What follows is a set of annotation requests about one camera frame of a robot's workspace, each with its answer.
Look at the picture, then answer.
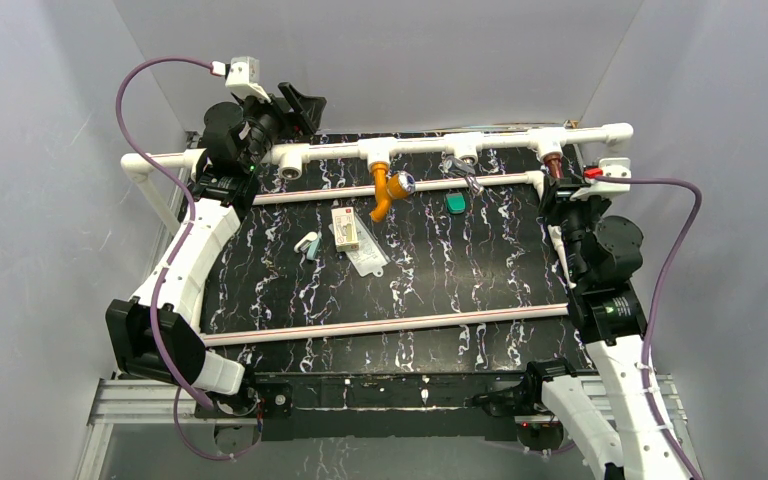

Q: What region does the cream cardboard box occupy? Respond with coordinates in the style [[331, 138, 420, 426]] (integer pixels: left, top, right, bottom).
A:
[[331, 206, 360, 252]]

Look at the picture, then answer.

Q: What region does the white blue stapler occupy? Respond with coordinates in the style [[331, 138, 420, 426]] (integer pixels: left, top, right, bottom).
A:
[[294, 231, 321, 261]]

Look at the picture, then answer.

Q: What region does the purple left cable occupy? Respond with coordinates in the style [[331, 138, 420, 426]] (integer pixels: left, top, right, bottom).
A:
[[114, 57, 263, 462]]

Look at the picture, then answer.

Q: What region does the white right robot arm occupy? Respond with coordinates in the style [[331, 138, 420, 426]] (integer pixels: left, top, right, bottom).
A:
[[523, 169, 701, 479]]

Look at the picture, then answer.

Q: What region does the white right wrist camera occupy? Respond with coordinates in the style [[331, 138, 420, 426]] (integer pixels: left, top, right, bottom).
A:
[[570, 157, 631, 201]]

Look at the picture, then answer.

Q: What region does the chrome water faucet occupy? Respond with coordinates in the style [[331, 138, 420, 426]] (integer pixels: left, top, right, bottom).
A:
[[442, 155, 484, 196]]

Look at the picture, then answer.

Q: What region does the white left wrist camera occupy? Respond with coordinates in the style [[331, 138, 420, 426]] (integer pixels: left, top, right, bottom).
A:
[[225, 56, 271, 103]]

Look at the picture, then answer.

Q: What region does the white pipe frame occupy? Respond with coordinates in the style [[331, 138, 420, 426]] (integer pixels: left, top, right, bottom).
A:
[[121, 123, 633, 347]]

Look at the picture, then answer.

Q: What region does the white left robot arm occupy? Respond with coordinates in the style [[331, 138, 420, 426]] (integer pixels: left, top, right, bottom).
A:
[[105, 82, 327, 416]]

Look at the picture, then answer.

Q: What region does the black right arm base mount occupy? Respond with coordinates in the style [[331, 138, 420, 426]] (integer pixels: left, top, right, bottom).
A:
[[465, 358, 576, 455]]

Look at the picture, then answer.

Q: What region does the purple cable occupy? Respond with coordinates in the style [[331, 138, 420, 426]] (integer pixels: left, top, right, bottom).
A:
[[595, 175, 705, 480], [114, 57, 263, 462]]

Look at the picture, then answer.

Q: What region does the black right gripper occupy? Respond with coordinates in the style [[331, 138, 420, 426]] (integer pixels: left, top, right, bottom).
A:
[[535, 173, 608, 284]]

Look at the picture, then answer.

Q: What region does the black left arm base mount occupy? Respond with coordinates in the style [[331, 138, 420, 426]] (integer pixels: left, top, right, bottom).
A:
[[209, 376, 293, 455]]

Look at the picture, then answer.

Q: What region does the green square tape measure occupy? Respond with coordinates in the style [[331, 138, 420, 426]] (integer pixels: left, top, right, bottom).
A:
[[445, 193, 467, 215]]

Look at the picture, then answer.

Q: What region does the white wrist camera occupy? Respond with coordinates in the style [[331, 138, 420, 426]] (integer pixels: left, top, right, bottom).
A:
[[570, 157, 631, 201], [225, 56, 271, 103]]

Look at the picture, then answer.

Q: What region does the orange water faucet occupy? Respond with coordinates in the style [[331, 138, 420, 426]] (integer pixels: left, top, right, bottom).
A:
[[369, 162, 417, 223]]

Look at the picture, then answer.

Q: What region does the dark red water faucet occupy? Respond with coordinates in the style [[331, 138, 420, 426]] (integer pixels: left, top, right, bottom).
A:
[[541, 152, 564, 179]]

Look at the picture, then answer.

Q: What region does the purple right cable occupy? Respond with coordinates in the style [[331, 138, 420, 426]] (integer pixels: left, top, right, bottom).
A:
[[595, 175, 705, 480]]

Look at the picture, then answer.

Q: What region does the white plastic package card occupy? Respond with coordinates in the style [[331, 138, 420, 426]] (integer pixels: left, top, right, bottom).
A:
[[338, 214, 389, 277]]

